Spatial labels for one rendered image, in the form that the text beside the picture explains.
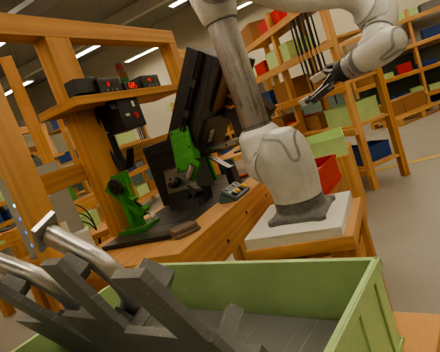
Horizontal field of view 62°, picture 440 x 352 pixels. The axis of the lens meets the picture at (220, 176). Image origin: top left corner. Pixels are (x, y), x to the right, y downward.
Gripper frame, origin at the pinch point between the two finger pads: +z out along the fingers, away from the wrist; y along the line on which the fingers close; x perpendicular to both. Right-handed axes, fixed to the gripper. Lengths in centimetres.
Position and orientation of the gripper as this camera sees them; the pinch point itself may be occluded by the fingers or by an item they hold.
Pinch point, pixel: (308, 91)
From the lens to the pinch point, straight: 154.8
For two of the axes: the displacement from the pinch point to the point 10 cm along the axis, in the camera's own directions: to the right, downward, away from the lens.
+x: 7.6, 5.8, 2.9
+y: -4.4, 7.8, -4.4
